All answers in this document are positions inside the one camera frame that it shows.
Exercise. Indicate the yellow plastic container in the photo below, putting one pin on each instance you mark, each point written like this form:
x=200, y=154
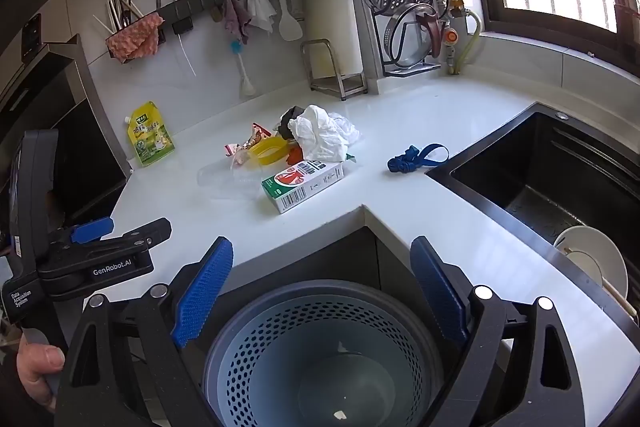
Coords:
x=257, y=154

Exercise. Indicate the white cutting board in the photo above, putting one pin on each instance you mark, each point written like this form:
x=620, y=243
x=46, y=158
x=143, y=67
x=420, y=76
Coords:
x=330, y=7

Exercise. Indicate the grey perforated waste bin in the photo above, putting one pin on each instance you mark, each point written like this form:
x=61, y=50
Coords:
x=280, y=332

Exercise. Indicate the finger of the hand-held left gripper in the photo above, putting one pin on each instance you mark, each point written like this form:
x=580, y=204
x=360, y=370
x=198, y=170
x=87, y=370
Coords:
x=145, y=232
x=92, y=230

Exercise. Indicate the yellow green pouch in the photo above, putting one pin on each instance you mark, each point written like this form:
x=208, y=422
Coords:
x=150, y=139

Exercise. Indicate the person's left hand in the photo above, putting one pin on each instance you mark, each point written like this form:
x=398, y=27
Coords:
x=37, y=359

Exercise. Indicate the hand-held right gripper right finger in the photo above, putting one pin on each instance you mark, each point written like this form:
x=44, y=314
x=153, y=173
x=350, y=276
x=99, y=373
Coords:
x=440, y=292

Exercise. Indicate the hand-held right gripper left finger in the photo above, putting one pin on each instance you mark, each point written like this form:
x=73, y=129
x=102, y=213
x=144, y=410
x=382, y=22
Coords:
x=202, y=297

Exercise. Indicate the black steel-framed stove unit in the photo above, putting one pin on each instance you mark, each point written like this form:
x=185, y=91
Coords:
x=85, y=147

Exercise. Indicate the white green red carton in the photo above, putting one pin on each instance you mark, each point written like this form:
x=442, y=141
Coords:
x=300, y=187

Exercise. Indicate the bunch of chopsticks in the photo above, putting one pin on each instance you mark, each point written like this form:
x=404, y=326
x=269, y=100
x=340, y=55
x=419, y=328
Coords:
x=117, y=9

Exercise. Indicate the red and white snack wrapper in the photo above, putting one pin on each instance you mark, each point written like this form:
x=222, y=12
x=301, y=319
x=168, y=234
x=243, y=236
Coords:
x=259, y=134

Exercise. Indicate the white cloth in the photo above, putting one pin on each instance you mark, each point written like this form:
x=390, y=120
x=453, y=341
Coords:
x=261, y=9

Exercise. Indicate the steel cutting board rack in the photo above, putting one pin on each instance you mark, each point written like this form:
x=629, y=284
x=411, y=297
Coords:
x=345, y=83

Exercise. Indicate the black kitchen sink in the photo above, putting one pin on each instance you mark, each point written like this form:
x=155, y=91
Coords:
x=525, y=172

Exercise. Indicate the mauve cloth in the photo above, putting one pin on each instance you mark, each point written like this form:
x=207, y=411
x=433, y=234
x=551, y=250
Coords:
x=235, y=19

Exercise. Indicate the pink cloth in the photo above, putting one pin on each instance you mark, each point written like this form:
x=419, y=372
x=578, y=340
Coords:
x=135, y=37

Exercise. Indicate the clear plastic container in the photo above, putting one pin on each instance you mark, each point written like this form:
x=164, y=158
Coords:
x=225, y=179

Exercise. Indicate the wooden chopstick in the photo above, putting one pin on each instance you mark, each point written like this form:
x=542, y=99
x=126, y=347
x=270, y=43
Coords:
x=620, y=299

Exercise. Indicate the white rice paddle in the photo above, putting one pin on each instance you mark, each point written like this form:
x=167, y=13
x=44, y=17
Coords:
x=290, y=27

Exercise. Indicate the white bottle brush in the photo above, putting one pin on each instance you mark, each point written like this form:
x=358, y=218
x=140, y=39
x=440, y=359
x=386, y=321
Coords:
x=247, y=87

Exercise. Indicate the small white dish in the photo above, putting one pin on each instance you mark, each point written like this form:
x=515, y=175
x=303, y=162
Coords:
x=585, y=269

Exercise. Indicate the glass pot lid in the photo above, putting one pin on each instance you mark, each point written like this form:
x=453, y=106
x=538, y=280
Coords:
x=405, y=42

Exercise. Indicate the gas valve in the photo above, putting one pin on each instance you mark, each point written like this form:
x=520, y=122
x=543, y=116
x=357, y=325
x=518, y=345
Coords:
x=452, y=38

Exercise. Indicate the small orange object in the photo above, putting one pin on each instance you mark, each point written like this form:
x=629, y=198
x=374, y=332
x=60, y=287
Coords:
x=296, y=153

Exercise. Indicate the white translucent plastic bag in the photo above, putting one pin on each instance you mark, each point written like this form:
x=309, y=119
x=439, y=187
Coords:
x=320, y=132

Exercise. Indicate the white bowl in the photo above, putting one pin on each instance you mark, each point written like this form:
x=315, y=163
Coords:
x=607, y=252

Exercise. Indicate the dark grey cloth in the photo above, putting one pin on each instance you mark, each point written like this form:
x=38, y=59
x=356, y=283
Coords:
x=289, y=119

